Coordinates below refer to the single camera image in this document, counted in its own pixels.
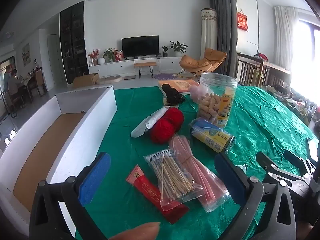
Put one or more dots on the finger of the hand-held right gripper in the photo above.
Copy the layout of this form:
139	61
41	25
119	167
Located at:
265	161
292	155

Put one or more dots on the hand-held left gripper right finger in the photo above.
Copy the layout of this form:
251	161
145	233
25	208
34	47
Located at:
228	177

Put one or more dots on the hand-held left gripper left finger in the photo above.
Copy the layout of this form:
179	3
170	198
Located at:
96	175

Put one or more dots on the white storage box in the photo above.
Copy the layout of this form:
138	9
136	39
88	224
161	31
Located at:
82	135

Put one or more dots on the red packet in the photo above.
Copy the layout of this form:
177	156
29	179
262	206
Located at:
147	190

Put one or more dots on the bag of cotton swabs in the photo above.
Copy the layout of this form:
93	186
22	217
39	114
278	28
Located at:
172	177

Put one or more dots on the white plastic packet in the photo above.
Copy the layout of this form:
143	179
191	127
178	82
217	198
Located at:
143	127

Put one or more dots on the red yarn ball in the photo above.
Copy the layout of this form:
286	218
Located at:
163	130

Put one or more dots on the person's left hand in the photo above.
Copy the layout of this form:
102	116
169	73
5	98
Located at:
137	231

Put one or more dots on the pink plastic bag bundle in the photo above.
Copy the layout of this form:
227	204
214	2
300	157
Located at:
211	191

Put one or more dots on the blue yellow bag roll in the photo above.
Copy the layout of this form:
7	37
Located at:
212	135

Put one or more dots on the green tablecloth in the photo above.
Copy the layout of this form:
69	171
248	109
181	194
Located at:
125	120

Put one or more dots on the clear plastic snack jar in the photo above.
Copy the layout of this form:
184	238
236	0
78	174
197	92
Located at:
215	100

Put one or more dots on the wooden railed crib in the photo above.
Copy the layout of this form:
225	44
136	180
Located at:
250	70

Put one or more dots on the round beige floor cushion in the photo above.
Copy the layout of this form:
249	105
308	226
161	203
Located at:
108	80

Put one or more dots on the cardboard box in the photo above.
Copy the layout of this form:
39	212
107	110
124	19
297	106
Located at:
86	80

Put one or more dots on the small white carton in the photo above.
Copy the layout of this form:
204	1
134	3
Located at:
166	104

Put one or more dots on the black mesh net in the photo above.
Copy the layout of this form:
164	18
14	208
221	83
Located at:
172	95

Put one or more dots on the orange book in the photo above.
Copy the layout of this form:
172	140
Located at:
182	85

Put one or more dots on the dark dining chair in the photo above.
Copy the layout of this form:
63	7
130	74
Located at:
40	82

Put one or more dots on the white tv cabinet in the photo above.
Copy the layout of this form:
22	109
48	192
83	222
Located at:
112	67

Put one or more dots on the white round vase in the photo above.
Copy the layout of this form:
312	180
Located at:
101	61

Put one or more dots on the orange lounge chair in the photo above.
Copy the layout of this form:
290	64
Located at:
200	63

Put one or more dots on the purple round floor mat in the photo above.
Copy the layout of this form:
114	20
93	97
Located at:
165	76

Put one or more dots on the white sheer curtain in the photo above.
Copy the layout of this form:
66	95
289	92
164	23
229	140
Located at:
285	35

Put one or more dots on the red flower bouquet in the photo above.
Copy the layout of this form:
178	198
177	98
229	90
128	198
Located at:
93	54

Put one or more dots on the red gift box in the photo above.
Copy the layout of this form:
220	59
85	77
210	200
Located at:
118	56

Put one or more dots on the wooden bench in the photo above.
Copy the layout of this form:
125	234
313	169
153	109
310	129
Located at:
145	64

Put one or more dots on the bushy green potted plant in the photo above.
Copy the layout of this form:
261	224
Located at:
109	54

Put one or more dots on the dark glass display cabinet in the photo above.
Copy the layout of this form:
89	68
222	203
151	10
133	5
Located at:
73	42

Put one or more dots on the black television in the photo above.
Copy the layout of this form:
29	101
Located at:
140	46

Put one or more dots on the large potted plant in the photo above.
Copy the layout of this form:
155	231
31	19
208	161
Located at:
178	47

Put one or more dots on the covered standing air conditioner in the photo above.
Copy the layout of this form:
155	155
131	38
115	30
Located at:
208	32

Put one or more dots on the small potted plant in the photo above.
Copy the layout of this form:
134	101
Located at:
165	51

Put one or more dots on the grey curtain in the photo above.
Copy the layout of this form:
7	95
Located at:
223	25

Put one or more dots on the framed wall painting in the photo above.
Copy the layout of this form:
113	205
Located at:
26	54

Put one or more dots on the red wall hanging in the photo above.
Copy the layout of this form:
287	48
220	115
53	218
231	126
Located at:
242	21

